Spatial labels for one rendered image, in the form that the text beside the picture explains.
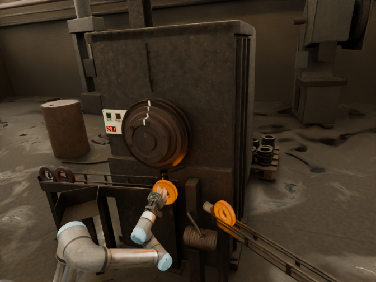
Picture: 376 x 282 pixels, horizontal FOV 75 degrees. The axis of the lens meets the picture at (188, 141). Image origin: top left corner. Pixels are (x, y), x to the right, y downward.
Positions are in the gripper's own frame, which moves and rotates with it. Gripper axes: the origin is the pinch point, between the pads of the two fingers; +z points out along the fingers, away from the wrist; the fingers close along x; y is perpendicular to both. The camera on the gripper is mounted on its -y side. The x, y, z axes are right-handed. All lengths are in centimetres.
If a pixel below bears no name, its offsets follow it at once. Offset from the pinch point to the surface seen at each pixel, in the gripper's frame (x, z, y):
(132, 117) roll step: 26.1, 24.4, 34.1
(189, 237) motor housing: -15.0, -8.5, -32.3
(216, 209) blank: -30.8, 2.5, -13.2
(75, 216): 64, -18, -22
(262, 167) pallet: -51, 152, -114
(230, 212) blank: -40.1, -1.7, -7.4
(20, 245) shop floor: 152, -26, -84
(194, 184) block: -13.8, 14.6, -8.3
